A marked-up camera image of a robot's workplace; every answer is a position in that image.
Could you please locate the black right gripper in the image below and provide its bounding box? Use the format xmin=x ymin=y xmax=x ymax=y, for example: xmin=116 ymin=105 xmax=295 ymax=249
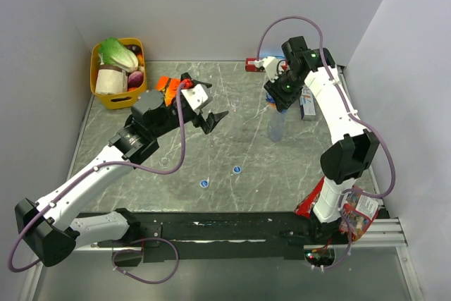
xmin=264 ymin=70 xmax=304 ymax=112

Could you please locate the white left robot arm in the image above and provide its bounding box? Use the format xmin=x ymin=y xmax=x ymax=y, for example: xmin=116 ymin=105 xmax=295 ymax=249
xmin=14 ymin=73 xmax=227 ymax=267

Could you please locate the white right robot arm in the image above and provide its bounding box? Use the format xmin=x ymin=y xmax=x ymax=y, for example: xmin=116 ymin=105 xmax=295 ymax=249
xmin=263 ymin=36 xmax=379 ymax=244

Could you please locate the toilet paper roll blue wrapper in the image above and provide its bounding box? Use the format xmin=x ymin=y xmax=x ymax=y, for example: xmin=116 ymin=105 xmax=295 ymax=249
xmin=266 ymin=92 xmax=276 ymax=108

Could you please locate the silver toothpaste box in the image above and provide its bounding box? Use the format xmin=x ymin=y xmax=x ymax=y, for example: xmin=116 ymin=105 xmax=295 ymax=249
xmin=299 ymin=85 xmax=316 ymax=121

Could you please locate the orange razor box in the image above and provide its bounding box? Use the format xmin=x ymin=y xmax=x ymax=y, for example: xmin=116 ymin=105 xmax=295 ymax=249
xmin=155 ymin=76 xmax=183 ymax=106

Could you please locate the light blue packet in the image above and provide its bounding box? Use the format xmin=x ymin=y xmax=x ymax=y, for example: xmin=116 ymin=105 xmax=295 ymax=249
xmin=262 ymin=56 xmax=285 ymax=61

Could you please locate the red rectangular box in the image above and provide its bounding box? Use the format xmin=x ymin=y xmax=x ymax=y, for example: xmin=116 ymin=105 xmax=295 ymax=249
xmin=245 ymin=58 xmax=264 ymax=73

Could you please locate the red onion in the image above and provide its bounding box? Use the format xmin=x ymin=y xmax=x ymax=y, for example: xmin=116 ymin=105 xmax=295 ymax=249
xmin=128 ymin=70 xmax=144 ymax=90

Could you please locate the small clear glass cup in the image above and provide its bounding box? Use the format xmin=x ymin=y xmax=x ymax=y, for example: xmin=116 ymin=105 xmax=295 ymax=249
xmin=159 ymin=157 xmax=171 ymax=168

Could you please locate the yellow plastic basket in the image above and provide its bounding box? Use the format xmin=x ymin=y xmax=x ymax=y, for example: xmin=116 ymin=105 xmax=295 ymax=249
xmin=90 ymin=38 xmax=147 ymax=109

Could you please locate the white paper wrapped package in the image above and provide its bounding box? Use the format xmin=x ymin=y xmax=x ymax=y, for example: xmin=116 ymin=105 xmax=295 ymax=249
xmin=95 ymin=64 xmax=128 ymax=95

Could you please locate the toy napa cabbage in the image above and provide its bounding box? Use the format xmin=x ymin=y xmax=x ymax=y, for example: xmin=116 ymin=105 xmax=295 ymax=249
xmin=98 ymin=37 xmax=139 ymax=73

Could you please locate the red snack bag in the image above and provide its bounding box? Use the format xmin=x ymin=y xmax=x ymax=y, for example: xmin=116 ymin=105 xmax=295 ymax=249
xmin=294 ymin=176 xmax=379 ymax=242

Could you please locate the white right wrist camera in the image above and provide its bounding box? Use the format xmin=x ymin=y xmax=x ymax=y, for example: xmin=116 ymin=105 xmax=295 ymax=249
xmin=254 ymin=56 xmax=283 ymax=83

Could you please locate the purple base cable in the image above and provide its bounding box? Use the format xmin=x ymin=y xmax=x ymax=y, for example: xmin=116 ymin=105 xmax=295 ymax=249
xmin=111 ymin=237 xmax=180 ymax=284

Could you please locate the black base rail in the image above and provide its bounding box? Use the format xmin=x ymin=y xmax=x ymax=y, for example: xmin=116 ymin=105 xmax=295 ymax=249
xmin=75 ymin=208 xmax=353 ymax=263

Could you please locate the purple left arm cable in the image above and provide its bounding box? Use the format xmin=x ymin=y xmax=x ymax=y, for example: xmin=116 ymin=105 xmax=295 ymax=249
xmin=7 ymin=82 xmax=187 ymax=274

